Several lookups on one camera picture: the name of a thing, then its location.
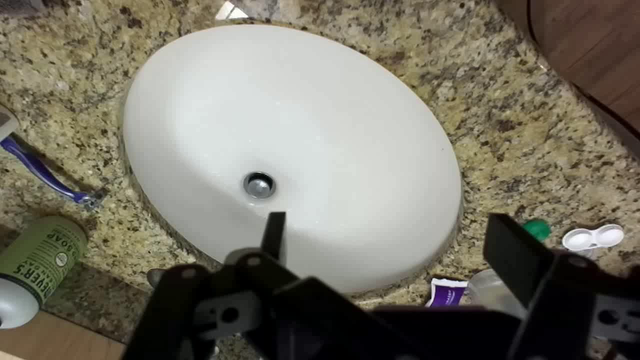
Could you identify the small green cap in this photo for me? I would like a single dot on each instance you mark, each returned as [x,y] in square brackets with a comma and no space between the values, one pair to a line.
[536,228]

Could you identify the green soap pump bottle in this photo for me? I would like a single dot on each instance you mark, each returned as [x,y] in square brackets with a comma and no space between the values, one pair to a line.
[40,257]

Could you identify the white contact lens case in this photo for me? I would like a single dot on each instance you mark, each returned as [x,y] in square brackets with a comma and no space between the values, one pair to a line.
[593,239]

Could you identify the metal sink drain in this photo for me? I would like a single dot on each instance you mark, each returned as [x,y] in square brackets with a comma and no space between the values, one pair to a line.
[260,185]

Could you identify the white oval sink basin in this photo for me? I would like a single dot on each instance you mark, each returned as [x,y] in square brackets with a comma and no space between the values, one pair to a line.
[312,112]

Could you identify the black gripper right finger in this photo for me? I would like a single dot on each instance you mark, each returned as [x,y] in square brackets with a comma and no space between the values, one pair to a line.
[516,257]

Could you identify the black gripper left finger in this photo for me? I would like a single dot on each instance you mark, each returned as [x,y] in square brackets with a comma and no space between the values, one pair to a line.
[275,232]

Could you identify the purple blue razor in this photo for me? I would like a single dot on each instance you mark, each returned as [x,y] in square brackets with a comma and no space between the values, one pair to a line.
[40,173]

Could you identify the small purple white packet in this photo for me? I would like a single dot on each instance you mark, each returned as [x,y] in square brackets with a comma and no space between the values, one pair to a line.
[445,293]

